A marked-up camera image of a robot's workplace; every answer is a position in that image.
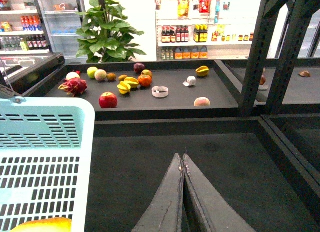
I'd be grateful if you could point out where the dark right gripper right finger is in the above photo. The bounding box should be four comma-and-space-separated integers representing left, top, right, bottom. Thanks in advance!
183, 154, 254, 231

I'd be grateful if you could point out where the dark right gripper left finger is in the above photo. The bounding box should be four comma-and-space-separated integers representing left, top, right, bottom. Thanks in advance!
133, 153, 185, 231

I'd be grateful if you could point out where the yellow mango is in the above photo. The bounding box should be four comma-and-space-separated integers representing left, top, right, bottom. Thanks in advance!
11, 217, 72, 232

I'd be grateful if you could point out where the light blue plastic basket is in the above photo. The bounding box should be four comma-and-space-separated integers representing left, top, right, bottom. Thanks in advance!
0, 97, 95, 231

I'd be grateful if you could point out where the red mango right tray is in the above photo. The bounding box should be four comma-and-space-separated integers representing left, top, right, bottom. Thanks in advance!
259, 67, 266, 85

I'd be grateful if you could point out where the pale peach at edge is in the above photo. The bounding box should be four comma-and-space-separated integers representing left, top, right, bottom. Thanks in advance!
193, 97, 211, 106

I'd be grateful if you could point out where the red apple front tray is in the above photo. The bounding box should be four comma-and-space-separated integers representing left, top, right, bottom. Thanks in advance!
99, 91, 118, 108

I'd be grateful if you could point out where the yellow starfruit front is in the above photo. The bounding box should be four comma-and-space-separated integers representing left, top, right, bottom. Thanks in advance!
117, 81, 131, 94

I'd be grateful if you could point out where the yellow starfruit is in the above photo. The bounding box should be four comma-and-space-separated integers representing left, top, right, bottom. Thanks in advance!
124, 77, 140, 88
195, 65, 210, 77
117, 81, 131, 94

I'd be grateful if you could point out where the black fruit display tray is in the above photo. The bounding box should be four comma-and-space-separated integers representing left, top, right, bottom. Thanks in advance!
23, 58, 257, 120

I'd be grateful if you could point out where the orange persimmon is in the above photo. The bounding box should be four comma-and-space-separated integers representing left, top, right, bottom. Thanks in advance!
138, 74, 153, 87

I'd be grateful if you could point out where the yellow starfruit back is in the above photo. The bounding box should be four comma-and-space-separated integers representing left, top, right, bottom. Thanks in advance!
124, 77, 140, 88

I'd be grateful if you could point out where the small white tape roll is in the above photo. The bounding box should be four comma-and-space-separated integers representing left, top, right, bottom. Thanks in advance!
182, 76, 197, 87

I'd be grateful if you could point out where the brown kiwi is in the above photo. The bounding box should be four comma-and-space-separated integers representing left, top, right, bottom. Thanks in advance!
118, 74, 128, 81
106, 73, 117, 81

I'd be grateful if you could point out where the red yellow apple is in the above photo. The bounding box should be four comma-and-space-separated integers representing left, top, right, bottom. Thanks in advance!
141, 69, 153, 77

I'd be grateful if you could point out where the yellow starfruit far right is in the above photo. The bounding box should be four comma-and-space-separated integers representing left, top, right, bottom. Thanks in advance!
195, 65, 210, 77

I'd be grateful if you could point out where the dark purple fruit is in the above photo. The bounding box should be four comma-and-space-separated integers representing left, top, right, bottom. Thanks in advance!
133, 62, 146, 73

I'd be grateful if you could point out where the pale peach fruit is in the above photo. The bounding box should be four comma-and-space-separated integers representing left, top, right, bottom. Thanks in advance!
94, 69, 107, 81

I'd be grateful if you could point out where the pink dragon fruit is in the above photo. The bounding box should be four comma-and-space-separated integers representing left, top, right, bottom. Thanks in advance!
58, 78, 88, 96

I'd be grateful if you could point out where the green apple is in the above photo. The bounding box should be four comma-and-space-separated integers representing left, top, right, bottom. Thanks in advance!
87, 66, 98, 79

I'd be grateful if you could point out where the brown shell fruit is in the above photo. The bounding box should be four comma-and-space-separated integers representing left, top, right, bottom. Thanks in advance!
299, 70, 311, 77

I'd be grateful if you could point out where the white round fruit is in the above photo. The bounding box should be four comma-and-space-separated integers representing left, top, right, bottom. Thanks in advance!
65, 72, 80, 80

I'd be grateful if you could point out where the green potted plant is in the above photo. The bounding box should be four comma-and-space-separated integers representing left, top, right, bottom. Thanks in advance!
75, 0, 145, 63

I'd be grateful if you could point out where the white goods shelf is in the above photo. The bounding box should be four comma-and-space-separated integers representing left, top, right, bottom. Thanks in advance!
155, 0, 259, 60

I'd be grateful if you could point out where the glass door refrigerator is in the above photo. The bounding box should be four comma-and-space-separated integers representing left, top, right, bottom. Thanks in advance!
37, 0, 87, 63

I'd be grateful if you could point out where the left drinks shelf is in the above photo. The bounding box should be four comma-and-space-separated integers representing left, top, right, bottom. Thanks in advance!
0, 0, 51, 55

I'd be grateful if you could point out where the dark metal rack post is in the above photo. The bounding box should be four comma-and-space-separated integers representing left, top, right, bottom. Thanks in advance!
239, 0, 288, 117

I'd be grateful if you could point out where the white cable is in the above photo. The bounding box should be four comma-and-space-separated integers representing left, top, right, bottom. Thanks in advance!
0, 59, 13, 92

